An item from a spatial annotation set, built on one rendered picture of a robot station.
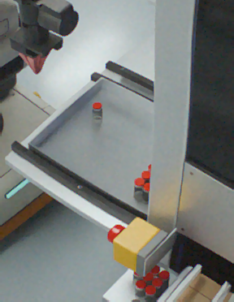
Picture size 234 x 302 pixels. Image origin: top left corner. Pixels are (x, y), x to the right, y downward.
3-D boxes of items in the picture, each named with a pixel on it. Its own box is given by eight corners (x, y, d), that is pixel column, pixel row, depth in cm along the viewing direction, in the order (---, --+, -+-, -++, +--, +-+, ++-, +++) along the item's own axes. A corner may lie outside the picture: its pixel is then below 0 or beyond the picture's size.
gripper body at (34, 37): (43, 60, 140) (41, 32, 135) (8, 44, 145) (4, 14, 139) (64, 45, 144) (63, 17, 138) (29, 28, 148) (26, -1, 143)
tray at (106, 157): (222, 153, 161) (223, 142, 158) (156, 229, 147) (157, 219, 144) (101, 87, 175) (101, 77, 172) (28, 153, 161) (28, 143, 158)
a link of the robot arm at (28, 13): (28, -24, 137) (8, -11, 134) (56, -7, 134) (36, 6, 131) (34, 9, 142) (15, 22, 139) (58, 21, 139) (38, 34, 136)
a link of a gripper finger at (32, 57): (34, 85, 147) (32, 52, 140) (12, 73, 150) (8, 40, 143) (56, 67, 151) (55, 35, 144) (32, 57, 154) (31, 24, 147)
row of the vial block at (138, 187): (188, 148, 161) (189, 134, 158) (140, 201, 152) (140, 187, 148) (180, 144, 162) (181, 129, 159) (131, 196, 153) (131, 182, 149)
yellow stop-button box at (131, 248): (166, 253, 133) (169, 232, 128) (143, 278, 129) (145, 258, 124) (134, 236, 136) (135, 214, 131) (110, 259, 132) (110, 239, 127)
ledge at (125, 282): (196, 293, 138) (197, 287, 136) (161, 349, 131) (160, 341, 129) (140, 260, 143) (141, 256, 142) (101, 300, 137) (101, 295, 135)
